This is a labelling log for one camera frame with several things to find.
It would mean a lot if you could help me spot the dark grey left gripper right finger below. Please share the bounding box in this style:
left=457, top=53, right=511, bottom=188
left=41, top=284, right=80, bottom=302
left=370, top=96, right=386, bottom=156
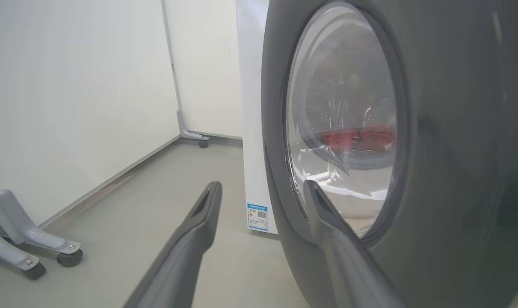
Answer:
left=304, top=180, right=408, bottom=308

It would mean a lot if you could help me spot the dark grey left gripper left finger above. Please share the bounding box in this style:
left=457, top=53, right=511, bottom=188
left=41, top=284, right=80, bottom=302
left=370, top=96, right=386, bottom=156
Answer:
left=124, top=181, right=223, bottom=308

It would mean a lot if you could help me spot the plain red garment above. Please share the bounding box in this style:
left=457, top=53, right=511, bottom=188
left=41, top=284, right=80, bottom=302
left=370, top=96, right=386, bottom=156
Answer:
left=356, top=125, right=397, bottom=153

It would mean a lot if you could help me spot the dark grey glass washer door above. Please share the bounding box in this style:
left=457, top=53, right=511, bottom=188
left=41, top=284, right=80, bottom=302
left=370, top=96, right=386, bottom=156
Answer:
left=261, top=0, right=518, bottom=308

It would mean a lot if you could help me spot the blue energy label sticker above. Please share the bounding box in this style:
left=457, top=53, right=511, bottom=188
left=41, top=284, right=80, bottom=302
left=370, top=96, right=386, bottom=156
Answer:
left=247, top=203, right=269, bottom=232

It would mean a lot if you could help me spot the grey partition foot with caster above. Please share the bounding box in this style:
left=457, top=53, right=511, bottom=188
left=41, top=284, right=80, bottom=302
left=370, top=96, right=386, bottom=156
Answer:
left=160, top=0, right=210, bottom=149
left=0, top=175, right=46, bottom=281
left=0, top=190, right=83, bottom=268

